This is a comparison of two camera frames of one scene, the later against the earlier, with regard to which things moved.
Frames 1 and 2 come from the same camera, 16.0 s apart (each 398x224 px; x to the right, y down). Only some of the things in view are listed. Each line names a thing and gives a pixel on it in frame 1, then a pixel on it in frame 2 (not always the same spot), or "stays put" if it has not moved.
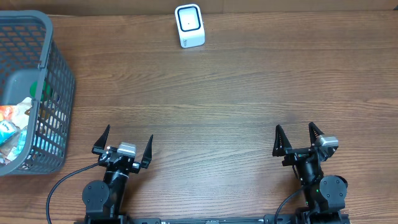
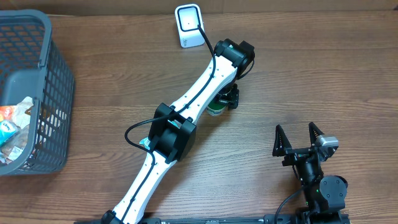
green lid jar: (33, 87) to (215, 109)
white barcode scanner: (190, 25) stays put
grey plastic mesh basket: (32, 68) stays put
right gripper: (282, 148) stays put
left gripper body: (102, 157) to (229, 98)
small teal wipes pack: (18, 149) to (7, 130)
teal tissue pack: (8, 130) to (145, 142)
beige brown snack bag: (22, 111) stays put
